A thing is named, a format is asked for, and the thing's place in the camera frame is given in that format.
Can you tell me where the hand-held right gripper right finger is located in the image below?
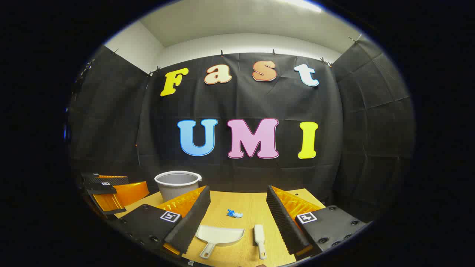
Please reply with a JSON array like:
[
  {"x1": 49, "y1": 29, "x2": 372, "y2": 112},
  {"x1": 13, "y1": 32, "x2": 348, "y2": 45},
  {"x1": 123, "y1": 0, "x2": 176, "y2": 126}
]
[{"x1": 266, "y1": 185, "x2": 368, "y2": 257}]

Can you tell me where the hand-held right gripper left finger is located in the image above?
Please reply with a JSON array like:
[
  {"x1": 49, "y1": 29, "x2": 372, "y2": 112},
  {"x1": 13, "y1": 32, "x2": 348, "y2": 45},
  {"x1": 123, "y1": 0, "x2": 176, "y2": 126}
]
[{"x1": 119, "y1": 185, "x2": 211, "y2": 256}]

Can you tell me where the small white broom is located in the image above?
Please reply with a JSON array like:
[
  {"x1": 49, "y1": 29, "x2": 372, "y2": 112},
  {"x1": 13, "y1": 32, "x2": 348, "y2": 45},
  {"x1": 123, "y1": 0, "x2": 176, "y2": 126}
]
[{"x1": 254, "y1": 224, "x2": 268, "y2": 260}]

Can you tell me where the white plastic dustpan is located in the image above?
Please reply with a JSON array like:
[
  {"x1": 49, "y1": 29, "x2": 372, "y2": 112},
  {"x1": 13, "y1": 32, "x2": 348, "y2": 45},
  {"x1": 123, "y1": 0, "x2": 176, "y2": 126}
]
[{"x1": 195, "y1": 225, "x2": 245, "y2": 259}]

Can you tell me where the grey plastic garbage bin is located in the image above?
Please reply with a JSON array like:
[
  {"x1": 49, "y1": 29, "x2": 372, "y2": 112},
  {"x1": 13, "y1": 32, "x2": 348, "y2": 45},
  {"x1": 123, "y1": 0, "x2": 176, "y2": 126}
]
[{"x1": 154, "y1": 171, "x2": 203, "y2": 202}]

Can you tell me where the wooden desktop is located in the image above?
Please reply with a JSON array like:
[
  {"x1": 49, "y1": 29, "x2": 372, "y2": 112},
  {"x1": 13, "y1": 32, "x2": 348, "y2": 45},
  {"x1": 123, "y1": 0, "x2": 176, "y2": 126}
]
[{"x1": 113, "y1": 187, "x2": 327, "y2": 267}]

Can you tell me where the black backdrop cloth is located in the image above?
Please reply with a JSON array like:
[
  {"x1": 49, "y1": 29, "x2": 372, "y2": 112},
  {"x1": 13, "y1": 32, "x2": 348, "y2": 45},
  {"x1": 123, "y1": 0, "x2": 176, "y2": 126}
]
[{"x1": 67, "y1": 35, "x2": 416, "y2": 223}]

